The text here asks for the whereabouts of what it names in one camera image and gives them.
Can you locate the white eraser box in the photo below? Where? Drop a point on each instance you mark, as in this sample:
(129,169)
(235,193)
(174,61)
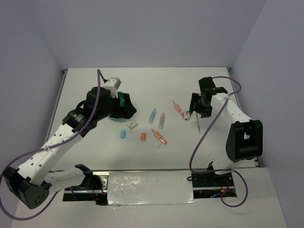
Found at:
(132,125)

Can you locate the silver foil cover plate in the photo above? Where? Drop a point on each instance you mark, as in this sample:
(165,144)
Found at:
(149,188)

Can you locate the teal round organizer container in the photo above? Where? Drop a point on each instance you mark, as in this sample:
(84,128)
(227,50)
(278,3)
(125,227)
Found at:
(121,111)

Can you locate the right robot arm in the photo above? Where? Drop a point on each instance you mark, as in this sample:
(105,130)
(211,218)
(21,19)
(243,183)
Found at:
(245,136)

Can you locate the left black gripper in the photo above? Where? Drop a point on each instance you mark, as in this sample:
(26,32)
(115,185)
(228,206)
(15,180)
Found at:
(126,112)

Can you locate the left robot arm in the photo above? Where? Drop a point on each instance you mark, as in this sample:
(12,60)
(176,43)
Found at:
(34,180)

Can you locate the blue highlighter marker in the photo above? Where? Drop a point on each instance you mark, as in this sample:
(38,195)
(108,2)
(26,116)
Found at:
(152,116)

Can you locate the orange marker cap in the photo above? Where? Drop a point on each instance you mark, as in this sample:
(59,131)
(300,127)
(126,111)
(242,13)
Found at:
(143,136)

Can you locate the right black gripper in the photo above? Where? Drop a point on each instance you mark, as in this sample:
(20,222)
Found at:
(205,113)

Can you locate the orange highlighter marker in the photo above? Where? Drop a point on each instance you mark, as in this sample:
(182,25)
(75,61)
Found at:
(161,121)

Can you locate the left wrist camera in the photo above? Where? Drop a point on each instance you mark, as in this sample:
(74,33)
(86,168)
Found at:
(112,85)

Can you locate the blue marker cap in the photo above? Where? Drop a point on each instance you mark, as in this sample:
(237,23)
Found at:
(123,134)

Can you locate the orange utility cutter pen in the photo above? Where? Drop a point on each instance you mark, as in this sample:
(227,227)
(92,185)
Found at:
(159,137)

